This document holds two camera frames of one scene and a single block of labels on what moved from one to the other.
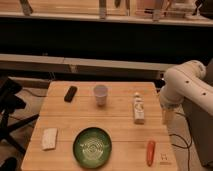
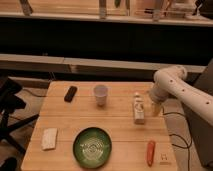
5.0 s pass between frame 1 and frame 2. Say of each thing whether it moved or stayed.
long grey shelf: stayed
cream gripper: moved
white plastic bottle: stayed
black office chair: stayed
